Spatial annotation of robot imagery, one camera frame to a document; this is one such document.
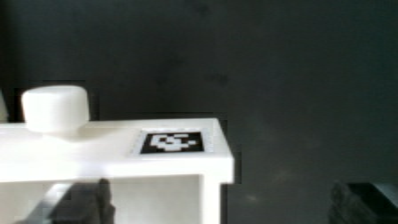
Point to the white drawer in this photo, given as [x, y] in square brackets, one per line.
[161, 158]

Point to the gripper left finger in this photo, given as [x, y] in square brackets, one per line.
[74, 204]

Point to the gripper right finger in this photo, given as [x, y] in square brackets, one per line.
[364, 203]

